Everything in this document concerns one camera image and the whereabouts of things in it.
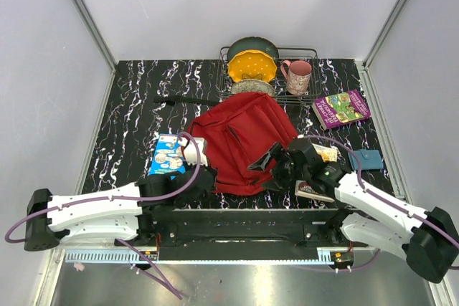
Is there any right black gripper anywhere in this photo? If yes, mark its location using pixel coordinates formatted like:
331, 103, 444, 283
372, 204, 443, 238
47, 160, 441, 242
247, 142, 310, 195

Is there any red student backpack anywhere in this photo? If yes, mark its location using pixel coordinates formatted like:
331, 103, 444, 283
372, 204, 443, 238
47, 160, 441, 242
153, 92, 298, 196

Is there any yellow paperback book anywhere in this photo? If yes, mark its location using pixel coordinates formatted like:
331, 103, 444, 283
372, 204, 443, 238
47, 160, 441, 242
295, 144, 342, 203

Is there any black wire dish rack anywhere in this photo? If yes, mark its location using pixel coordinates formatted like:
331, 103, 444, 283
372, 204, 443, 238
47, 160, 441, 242
217, 45, 319, 106

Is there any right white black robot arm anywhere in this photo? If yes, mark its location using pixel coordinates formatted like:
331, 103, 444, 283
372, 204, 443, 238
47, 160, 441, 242
248, 136, 458, 283

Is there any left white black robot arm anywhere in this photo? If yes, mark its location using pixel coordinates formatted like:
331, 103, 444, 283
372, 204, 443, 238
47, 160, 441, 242
24, 166, 217, 252

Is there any blue comic paperback book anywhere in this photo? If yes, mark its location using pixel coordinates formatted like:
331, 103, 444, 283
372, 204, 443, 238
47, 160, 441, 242
149, 134, 185, 175

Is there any purple treehouse paperback book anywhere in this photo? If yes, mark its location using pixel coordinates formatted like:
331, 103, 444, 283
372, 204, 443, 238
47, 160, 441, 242
311, 90, 371, 130

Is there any grey patterned small plate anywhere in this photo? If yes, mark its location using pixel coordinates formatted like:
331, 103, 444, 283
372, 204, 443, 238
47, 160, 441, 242
231, 79, 275, 97

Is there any blue card wallet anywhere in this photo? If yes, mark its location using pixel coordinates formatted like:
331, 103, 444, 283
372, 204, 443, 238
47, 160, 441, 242
348, 149, 384, 171

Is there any pink patterned mug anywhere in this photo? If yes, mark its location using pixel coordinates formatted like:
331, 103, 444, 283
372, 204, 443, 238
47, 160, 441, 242
280, 59, 313, 96

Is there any yellow dotted plate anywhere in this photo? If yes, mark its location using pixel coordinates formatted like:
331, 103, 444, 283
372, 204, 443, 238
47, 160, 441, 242
227, 49, 277, 82

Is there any dark green plate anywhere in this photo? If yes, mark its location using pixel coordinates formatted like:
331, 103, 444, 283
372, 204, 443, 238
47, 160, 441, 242
227, 36, 279, 64

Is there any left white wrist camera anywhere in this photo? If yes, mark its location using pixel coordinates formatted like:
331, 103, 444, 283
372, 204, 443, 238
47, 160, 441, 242
179, 137, 208, 166

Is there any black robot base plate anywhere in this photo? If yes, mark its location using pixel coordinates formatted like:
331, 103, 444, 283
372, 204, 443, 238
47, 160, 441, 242
114, 209, 370, 249

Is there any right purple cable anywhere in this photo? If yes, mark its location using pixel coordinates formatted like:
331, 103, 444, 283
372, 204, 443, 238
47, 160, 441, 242
297, 135, 459, 273

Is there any aluminium frame rail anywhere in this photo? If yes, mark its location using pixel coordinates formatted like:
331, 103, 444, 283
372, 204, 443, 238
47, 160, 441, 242
49, 0, 119, 70

